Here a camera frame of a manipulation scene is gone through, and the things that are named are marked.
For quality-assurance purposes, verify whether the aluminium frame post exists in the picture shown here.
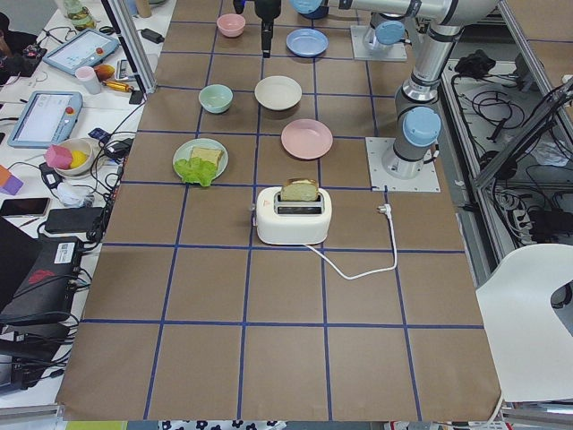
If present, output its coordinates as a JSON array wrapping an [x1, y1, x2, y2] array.
[[101, 0, 157, 94]]

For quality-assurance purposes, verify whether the white toaster power cable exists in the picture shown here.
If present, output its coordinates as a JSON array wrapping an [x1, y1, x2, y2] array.
[[303, 203, 399, 281]]

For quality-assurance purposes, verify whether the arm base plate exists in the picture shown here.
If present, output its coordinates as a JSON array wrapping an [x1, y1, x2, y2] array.
[[365, 137, 440, 193], [351, 25, 407, 62]]

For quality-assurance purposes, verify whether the far teach pendant tablet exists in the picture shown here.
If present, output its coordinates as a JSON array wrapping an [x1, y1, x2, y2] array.
[[43, 29, 119, 75]]

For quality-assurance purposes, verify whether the white toaster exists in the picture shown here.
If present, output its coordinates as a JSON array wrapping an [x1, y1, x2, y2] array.
[[253, 186, 332, 245]]

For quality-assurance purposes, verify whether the smartphone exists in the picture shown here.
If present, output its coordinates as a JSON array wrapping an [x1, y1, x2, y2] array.
[[1, 197, 51, 217]]

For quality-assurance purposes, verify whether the beige bowl with toys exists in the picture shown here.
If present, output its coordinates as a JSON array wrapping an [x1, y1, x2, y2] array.
[[44, 137, 97, 177]]

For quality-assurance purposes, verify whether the pink cup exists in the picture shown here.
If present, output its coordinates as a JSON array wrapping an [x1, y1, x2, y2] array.
[[74, 66, 102, 95]]

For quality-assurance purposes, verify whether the white chair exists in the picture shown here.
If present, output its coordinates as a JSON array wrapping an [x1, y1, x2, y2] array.
[[476, 244, 572, 402]]

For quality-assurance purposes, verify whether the near teach pendant tablet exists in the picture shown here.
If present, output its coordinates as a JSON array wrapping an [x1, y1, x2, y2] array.
[[7, 90, 83, 149]]

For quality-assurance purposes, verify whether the blue plate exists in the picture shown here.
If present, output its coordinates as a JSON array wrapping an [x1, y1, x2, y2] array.
[[286, 29, 329, 57]]

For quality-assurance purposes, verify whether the orange screwdriver handle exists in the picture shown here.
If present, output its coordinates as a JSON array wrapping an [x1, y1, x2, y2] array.
[[102, 81, 133, 92]]

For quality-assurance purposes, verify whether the pink plate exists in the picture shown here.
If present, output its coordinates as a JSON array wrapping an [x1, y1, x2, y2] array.
[[281, 119, 333, 159]]

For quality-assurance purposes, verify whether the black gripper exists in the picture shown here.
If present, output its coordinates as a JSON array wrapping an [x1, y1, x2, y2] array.
[[254, 0, 281, 58]]

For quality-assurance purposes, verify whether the mint green plate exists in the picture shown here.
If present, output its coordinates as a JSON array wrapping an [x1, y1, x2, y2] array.
[[173, 138, 228, 179]]

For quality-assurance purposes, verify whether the cream white plate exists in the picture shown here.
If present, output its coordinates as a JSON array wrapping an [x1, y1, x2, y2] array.
[[254, 75, 302, 111]]

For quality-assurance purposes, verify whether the green lettuce leaf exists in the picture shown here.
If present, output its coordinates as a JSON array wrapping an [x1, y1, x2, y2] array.
[[174, 157, 218, 187]]

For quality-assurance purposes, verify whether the pink bowl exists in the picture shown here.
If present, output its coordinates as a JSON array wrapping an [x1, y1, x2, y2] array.
[[217, 13, 246, 38]]

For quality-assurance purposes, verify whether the black power adapter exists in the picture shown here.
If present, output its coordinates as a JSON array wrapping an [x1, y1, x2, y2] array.
[[140, 29, 165, 44]]

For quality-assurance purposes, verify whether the mint green bowl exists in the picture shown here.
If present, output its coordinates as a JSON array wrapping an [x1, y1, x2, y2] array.
[[199, 84, 234, 114]]

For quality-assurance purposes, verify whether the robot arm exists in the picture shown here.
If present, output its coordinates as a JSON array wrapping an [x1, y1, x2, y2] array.
[[363, 13, 406, 53], [291, 0, 498, 180]]

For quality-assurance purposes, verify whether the dark blue pot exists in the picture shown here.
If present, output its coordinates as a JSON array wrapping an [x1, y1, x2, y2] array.
[[302, 6, 329, 20]]

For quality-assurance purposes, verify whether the bread slice on plate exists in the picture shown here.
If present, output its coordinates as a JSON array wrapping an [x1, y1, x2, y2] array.
[[190, 147, 224, 168]]

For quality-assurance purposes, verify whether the teach pendant tablet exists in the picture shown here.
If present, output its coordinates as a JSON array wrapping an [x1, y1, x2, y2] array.
[[43, 29, 119, 75], [7, 90, 83, 149]]

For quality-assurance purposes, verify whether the bread slice in toaster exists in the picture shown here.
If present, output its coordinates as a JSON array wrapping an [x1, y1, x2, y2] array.
[[280, 178, 319, 202]]

